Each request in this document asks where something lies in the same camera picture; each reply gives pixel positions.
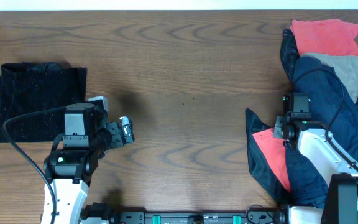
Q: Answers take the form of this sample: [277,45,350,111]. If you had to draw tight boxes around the navy blue denim shorts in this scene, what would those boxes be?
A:
[282,57,358,208]

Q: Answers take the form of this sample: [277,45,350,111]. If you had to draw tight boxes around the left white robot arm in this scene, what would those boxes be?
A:
[41,100,135,223]

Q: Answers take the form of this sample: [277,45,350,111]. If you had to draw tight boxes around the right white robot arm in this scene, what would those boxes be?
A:
[273,93,358,224]

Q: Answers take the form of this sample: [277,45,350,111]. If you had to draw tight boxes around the red and black garment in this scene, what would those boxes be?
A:
[245,19,358,204]

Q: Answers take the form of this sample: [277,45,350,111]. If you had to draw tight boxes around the khaki beige shorts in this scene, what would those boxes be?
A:
[301,53,358,103]

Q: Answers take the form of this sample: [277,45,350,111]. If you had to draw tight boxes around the folded black sparkly garment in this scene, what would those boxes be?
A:
[0,62,87,143]

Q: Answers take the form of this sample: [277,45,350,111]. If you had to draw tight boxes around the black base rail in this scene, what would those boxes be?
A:
[79,203,289,224]

